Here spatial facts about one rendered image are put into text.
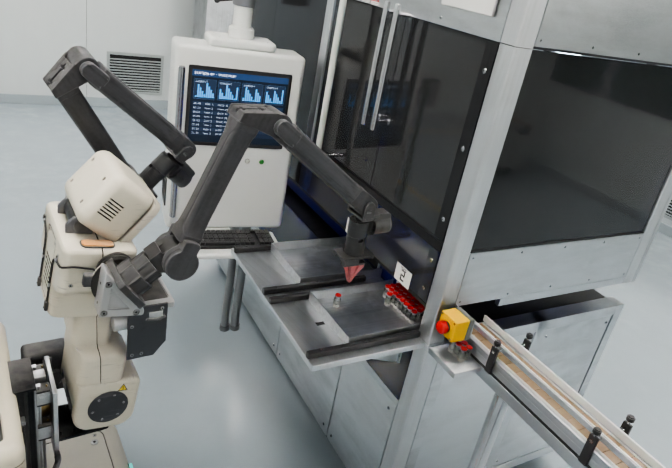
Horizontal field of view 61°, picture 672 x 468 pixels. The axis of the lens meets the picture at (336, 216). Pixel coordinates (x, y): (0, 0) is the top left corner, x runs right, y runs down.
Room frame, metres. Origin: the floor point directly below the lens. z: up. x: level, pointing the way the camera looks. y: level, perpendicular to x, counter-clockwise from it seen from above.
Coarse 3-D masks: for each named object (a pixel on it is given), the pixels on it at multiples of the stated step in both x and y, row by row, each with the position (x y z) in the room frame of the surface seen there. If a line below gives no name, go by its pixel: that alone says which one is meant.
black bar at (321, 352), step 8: (384, 336) 1.48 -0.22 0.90; (392, 336) 1.49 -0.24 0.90; (400, 336) 1.50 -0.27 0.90; (408, 336) 1.52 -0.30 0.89; (416, 336) 1.54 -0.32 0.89; (344, 344) 1.40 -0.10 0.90; (352, 344) 1.41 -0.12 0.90; (360, 344) 1.42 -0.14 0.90; (368, 344) 1.44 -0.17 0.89; (376, 344) 1.45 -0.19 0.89; (312, 352) 1.34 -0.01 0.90; (320, 352) 1.35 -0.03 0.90; (328, 352) 1.36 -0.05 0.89; (336, 352) 1.38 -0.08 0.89
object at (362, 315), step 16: (336, 288) 1.69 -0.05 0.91; (352, 288) 1.72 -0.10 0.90; (368, 288) 1.76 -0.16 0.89; (320, 304) 1.57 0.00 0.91; (352, 304) 1.66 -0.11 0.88; (368, 304) 1.68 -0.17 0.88; (336, 320) 1.55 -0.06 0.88; (352, 320) 1.56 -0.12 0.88; (368, 320) 1.58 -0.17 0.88; (384, 320) 1.60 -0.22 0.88; (400, 320) 1.62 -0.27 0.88; (352, 336) 1.48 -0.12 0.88; (368, 336) 1.46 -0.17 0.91
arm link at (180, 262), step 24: (240, 120) 1.19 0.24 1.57; (264, 120) 1.22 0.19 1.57; (288, 120) 1.26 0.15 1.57; (240, 144) 1.21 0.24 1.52; (216, 168) 1.18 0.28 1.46; (216, 192) 1.18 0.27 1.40; (192, 216) 1.15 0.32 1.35; (192, 240) 1.14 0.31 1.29; (168, 264) 1.10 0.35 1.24; (192, 264) 1.13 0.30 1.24
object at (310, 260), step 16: (304, 240) 2.00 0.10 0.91; (320, 240) 2.03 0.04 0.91; (336, 240) 2.07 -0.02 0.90; (288, 256) 1.90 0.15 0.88; (304, 256) 1.93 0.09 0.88; (320, 256) 1.95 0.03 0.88; (336, 256) 1.98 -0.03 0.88; (288, 272) 1.78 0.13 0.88; (304, 272) 1.81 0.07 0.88; (320, 272) 1.83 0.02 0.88; (336, 272) 1.85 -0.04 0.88; (368, 272) 1.86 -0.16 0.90
